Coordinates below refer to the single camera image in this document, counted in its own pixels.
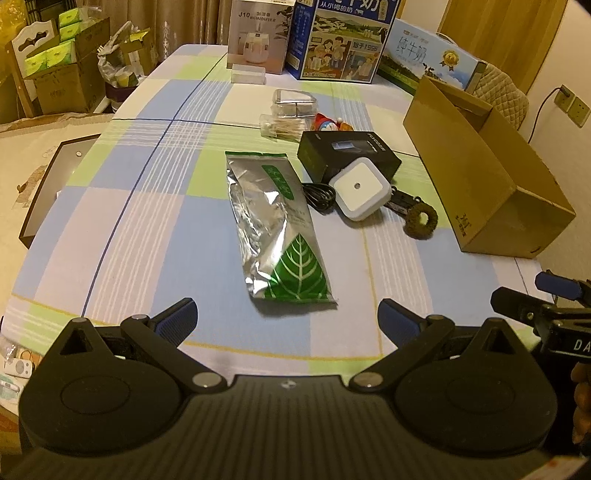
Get brown fuzzy ring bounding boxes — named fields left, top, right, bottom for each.
left=403, top=203, right=439, bottom=242

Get silver green tea pouch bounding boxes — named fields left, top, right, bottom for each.
left=225, top=151, right=335, bottom=304

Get white square night light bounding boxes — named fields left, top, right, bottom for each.
left=329, top=157, right=392, bottom=222

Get black shaver box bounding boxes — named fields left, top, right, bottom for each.
left=297, top=131, right=402, bottom=184

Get red Doraemon toy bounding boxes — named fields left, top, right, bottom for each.
left=311, top=113, right=353, bottom=132

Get bag of cotton swabs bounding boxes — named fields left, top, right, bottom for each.
left=259, top=114, right=315, bottom=142

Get clear box white pads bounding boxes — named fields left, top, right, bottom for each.
left=270, top=89, right=318, bottom=118

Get clear plastic cylinder case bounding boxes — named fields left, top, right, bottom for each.
left=230, top=64, right=266, bottom=85

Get black toy car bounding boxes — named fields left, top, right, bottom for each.
left=385, top=186, right=423, bottom=218

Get person's right hand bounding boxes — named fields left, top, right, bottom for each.
left=571, top=363, right=591, bottom=444

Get open cardboard box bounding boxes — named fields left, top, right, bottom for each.
left=403, top=77, right=576, bottom=259

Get checked bed sheet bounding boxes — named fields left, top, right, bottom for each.
left=1, top=45, right=539, bottom=376

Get beige quilted chair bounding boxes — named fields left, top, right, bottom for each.
left=472, top=64, right=529, bottom=130

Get wooden door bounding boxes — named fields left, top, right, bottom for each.
left=439, top=0, right=567, bottom=93

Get light blue milk carton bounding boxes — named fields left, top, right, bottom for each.
left=378, top=19, right=487, bottom=95

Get white plastic bag pile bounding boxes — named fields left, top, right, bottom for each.
left=97, top=21, right=157, bottom=88

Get cardboard boxes with tissues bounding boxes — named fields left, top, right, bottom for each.
left=5, top=5, right=110, bottom=118

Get dark blue milk carton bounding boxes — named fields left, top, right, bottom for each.
left=286, top=0, right=400, bottom=83

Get brown curtain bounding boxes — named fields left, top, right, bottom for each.
left=76, top=0, right=232, bottom=61

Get white humidifier box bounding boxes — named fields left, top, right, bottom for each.
left=226, top=0, right=296, bottom=75

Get wall power socket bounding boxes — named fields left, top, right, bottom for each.
left=554, top=85, right=590, bottom=128

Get black power cord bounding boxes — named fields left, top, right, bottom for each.
left=526, top=87, right=562, bottom=144

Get dark picture frame tray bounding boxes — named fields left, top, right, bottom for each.
left=19, top=134, right=99, bottom=249

